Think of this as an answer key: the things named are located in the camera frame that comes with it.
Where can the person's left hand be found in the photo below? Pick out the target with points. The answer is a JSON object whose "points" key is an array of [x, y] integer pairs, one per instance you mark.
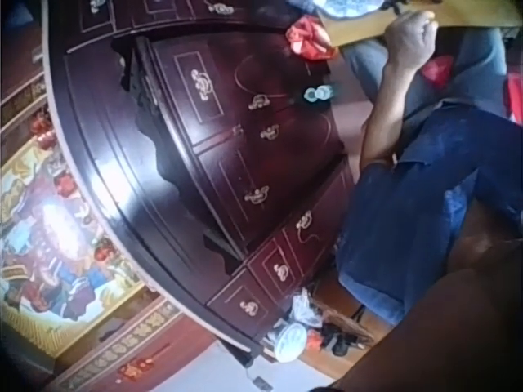
{"points": [[406, 38]]}

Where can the person's left fingers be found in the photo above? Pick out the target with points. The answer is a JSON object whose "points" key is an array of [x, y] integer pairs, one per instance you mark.
{"points": [[425, 22]]}

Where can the tan cardboard sheet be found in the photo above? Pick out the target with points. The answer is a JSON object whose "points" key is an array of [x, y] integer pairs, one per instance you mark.
{"points": [[470, 16]]}

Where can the small red cloth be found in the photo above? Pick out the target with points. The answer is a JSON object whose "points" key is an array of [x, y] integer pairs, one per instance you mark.
{"points": [[439, 68]]}

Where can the person's legs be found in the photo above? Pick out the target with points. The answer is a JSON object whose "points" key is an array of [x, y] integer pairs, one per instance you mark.
{"points": [[480, 61]]}

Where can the blue white cloth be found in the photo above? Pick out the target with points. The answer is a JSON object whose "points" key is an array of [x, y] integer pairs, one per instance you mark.
{"points": [[339, 6]]}

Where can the red plastic bag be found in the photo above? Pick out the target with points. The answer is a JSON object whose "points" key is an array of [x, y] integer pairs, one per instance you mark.
{"points": [[307, 41]]}

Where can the small teal plastic object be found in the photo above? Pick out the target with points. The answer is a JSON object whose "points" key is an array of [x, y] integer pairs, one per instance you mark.
{"points": [[319, 94]]}

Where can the dark red wooden cabinet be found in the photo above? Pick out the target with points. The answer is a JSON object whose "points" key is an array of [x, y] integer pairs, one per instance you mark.
{"points": [[171, 163]]}

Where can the clear plastic bag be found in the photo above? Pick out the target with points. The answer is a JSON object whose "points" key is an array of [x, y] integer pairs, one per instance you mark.
{"points": [[305, 307]]}

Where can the white round bowl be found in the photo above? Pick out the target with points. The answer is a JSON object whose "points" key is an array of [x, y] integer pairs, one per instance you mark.
{"points": [[290, 342]]}

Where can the small black charger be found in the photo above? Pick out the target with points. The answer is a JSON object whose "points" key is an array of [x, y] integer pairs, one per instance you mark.
{"points": [[261, 383]]}

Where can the colourful framed painting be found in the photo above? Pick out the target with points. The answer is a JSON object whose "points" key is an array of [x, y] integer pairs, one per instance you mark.
{"points": [[49, 253]]}

